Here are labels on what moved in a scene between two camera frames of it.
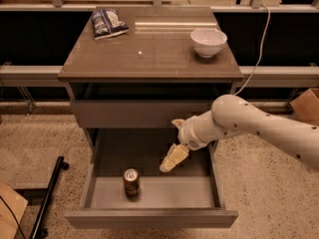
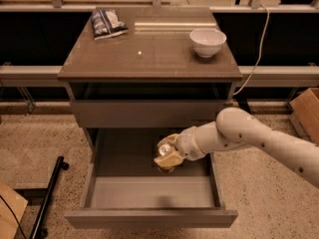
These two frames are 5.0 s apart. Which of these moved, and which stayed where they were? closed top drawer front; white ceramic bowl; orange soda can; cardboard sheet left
Moved: orange soda can
Stayed: closed top drawer front; cardboard sheet left; white ceramic bowl
